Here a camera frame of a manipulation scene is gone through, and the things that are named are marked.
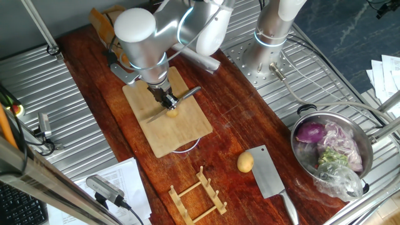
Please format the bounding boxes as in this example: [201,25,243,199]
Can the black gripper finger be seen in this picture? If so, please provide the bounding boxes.
[164,93,179,111]
[154,96,168,110]

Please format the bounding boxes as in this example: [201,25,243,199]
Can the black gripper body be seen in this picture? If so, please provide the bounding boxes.
[147,81,173,103]

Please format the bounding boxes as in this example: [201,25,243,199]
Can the steel chef knife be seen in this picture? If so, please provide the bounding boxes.
[146,86,203,124]

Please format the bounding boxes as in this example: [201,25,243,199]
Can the bamboo cutting board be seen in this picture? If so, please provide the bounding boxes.
[122,66,214,159]

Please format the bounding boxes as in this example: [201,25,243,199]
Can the printed white paper stack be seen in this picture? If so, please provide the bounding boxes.
[46,157,153,225]

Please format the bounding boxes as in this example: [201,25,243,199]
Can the open cardboard box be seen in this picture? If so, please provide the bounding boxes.
[88,4,132,67]

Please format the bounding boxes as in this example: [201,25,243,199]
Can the wooden knife rack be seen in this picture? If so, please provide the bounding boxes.
[167,165,228,225]

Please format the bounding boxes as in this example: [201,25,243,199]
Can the steel cleaver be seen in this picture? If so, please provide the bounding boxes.
[245,144,300,225]

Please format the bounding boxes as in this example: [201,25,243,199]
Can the purple onion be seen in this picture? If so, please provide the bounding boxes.
[295,121,326,144]

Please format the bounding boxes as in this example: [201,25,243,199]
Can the red emergency stop button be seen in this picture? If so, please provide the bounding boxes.
[6,102,26,118]

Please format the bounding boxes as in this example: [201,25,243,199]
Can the bag of chopped purple cabbage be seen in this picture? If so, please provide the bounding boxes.
[317,121,364,173]

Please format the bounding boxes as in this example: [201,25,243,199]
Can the black keyboard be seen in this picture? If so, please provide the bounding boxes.
[0,181,49,225]

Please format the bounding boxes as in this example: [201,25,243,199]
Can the clear bag with greens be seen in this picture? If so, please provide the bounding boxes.
[313,147,365,203]

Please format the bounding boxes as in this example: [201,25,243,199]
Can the steel cooking pot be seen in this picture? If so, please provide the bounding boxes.
[290,104,375,195]

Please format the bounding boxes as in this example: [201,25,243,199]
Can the loose white paper sheets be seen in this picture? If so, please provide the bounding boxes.
[365,54,400,118]

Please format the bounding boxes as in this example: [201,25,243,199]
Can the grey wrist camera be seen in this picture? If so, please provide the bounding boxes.
[104,50,141,87]

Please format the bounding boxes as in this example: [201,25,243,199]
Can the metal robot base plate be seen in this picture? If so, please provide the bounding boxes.
[226,37,313,89]

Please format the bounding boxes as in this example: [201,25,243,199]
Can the silver camera with black cable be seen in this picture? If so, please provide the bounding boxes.
[86,174,145,225]

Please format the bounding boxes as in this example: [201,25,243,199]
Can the grey exterior camera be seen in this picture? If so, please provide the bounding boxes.
[37,112,53,138]

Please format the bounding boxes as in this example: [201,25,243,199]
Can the metal camera mount clamp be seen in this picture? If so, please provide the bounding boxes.
[26,127,65,157]

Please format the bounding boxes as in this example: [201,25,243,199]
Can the grey hose with connector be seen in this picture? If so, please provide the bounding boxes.
[268,62,400,121]

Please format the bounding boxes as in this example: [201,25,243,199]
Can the aluminium frame post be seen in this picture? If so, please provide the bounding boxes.
[20,0,64,61]

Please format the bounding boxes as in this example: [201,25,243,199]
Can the aluminium frame bar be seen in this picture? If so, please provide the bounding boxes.
[0,137,124,225]

